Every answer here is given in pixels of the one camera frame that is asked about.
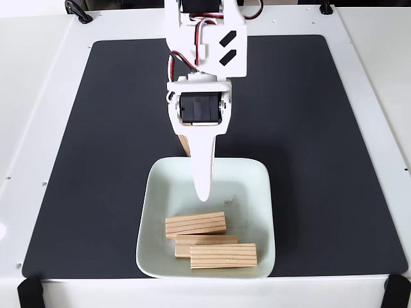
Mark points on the grooved wooden block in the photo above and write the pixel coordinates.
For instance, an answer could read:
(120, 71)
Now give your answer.
(184, 144)
(223, 256)
(196, 224)

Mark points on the smooth wooden block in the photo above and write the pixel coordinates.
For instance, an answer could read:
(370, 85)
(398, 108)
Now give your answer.
(183, 247)

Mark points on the pale green square plate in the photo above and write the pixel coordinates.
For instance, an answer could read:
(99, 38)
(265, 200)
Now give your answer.
(250, 183)

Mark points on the black table mat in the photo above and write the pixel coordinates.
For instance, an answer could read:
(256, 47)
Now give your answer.
(96, 192)

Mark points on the black table clamp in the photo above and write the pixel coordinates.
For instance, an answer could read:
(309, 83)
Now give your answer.
(326, 8)
(77, 11)

